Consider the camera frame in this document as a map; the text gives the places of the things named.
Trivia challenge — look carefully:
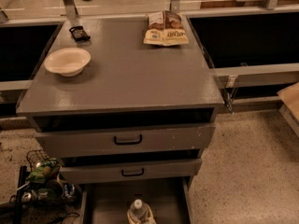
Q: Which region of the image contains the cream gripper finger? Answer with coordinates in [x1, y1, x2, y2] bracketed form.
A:
[144, 203, 157, 224]
[127, 210, 139, 224]

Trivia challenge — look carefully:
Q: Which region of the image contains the clear plastic water bottle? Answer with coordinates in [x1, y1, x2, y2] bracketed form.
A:
[128, 199, 148, 224]

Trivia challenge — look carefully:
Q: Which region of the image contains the grey open bottom drawer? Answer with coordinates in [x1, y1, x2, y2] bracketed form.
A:
[79, 177, 193, 224]

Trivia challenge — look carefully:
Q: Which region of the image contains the grey middle drawer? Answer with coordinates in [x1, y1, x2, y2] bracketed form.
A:
[61, 159, 202, 184]

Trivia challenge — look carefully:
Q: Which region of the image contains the grey top drawer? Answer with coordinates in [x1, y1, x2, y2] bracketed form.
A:
[35, 124, 216, 158]

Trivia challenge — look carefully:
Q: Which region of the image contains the grey drawer cabinet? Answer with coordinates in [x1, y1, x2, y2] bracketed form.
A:
[16, 15, 225, 185]

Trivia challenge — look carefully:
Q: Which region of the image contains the green chip bag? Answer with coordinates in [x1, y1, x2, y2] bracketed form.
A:
[27, 158, 61, 184]

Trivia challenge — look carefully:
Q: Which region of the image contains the white ceramic bowl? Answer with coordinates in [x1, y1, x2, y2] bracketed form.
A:
[44, 48, 91, 77]

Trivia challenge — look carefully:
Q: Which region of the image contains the small black snack packet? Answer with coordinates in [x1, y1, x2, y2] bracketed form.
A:
[69, 26, 91, 43]

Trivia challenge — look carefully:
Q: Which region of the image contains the brown and yellow snack bag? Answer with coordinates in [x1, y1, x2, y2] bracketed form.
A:
[144, 10, 189, 47]

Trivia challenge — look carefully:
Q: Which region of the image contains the black wire basket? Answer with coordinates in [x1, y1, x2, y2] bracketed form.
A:
[26, 149, 49, 171]

